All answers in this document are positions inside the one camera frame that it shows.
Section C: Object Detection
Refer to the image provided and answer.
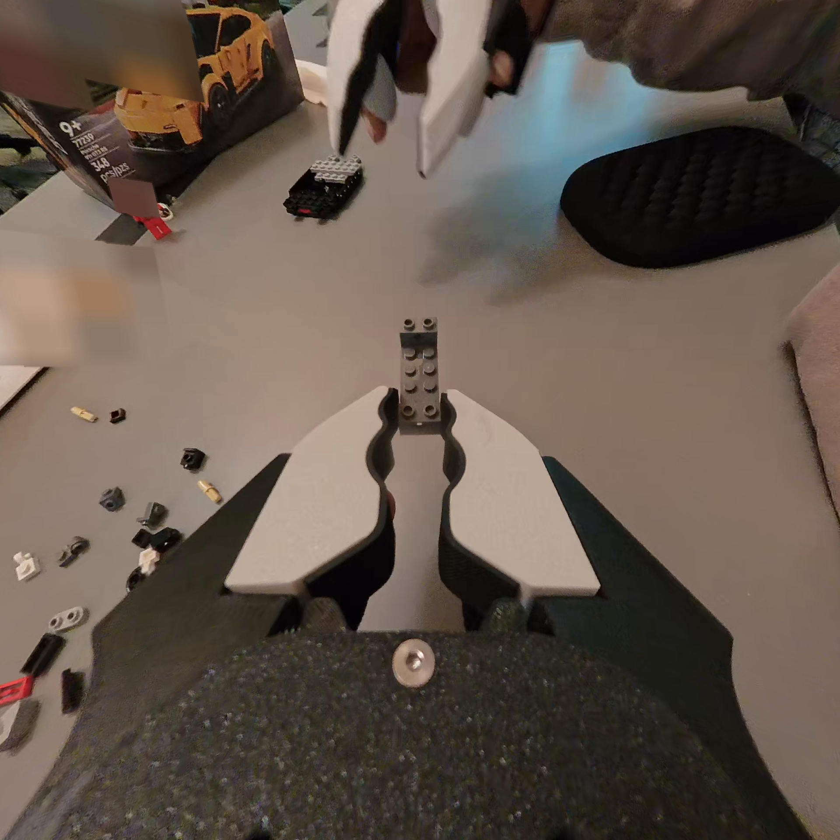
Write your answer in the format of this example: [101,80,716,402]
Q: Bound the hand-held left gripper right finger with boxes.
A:
[438,390,601,627]

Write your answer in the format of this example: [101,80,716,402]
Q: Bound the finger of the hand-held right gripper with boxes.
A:
[326,0,403,156]
[418,0,494,179]

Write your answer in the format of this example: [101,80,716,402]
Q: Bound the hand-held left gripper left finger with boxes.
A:
[224,386,396,627]

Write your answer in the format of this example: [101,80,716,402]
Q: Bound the black toy car chassis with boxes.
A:
[283,154,366,224]

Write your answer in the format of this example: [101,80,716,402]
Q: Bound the dark grey brick assembly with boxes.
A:
[397,317,445,436]

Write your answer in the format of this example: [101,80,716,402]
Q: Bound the person's right forearm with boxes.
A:
[545,0,840,101]

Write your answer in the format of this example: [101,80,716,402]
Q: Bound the grey desk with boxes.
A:
[0,0,840,828]

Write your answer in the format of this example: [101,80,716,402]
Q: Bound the person's right hand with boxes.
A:
[392,0,439,94]

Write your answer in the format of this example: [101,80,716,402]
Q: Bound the toy car box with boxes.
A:
[0,0,307,215]

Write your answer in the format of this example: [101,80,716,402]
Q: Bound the scattered small toy bricks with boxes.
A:
[0,406,224,753]

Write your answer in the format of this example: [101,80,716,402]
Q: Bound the black mesh wrist rest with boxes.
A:
[561,126,840,269]

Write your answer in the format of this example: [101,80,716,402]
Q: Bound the red toy minifigure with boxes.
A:
[131,203,175,241]

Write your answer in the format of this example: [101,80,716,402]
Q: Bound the blue patterned fabric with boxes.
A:
[784,95,840,173]

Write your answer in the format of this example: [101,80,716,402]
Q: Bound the person's beige sweatshirt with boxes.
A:
[784,266,840,521]

